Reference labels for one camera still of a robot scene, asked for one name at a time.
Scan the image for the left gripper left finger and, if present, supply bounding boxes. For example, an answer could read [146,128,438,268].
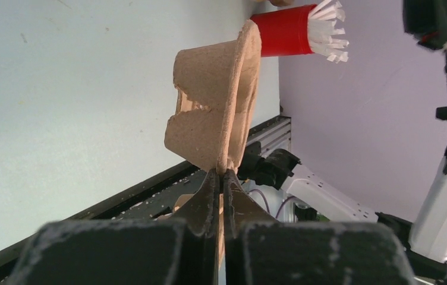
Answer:
[6,170,220,284]

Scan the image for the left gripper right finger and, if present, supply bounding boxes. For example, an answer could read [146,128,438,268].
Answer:
[223,169,415,284]

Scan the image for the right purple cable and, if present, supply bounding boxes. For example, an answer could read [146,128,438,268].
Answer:
[247,188,299,220]

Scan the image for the red cup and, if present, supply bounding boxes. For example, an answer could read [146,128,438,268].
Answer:
[250,4,316,58]

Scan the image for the brown cardboard carrier piece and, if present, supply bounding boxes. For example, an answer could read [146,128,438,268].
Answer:
[164,20,262,175]

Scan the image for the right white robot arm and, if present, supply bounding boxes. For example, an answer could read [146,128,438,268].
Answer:
[278,1,447,284]

